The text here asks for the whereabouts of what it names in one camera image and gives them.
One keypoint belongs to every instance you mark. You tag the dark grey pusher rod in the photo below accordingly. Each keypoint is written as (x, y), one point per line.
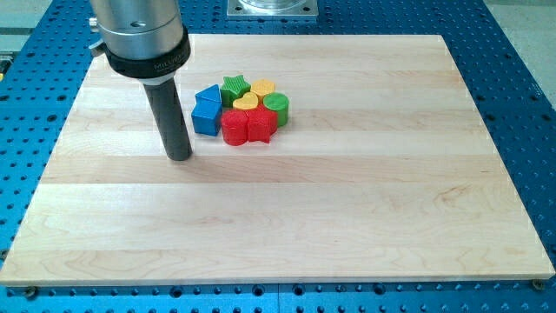
(167, 111)

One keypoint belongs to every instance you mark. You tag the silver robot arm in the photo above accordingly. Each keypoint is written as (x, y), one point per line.
(146, 40)

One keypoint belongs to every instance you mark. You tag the blue cube block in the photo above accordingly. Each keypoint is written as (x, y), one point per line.
(206, 117)

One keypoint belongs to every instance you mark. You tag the blue triangle block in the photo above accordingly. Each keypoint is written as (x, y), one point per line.
(212, 94)

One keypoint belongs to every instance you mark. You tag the green star block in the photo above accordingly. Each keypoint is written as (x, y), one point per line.
(232, 89)

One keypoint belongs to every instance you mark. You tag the red cylinder block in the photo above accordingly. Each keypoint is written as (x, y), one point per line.
(234, 127)

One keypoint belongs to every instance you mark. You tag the yellow heart block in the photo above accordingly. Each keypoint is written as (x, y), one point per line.
(249, 101)

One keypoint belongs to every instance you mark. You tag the red star block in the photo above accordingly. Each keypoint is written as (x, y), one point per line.
(262, 124)

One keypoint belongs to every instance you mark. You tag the yellow hexagon block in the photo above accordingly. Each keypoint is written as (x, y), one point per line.
(262, 87)

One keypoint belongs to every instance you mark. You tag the green cylinder block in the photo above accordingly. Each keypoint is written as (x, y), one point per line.
(279, 103)

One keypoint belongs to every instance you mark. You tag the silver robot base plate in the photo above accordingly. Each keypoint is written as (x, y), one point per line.
(272, 8)

